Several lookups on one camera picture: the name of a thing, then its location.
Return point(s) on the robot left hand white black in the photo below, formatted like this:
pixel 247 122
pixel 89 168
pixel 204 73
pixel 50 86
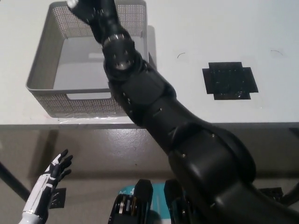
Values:
pixel 39 186

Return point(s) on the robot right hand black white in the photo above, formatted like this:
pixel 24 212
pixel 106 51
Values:
pixel 87 10

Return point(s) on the black table leg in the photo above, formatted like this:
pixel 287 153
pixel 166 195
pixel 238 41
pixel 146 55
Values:
pixel 12 179
pixel 292 194

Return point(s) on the grey perforated plastic basket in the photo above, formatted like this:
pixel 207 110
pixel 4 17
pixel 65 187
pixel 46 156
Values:
pixel 46 58

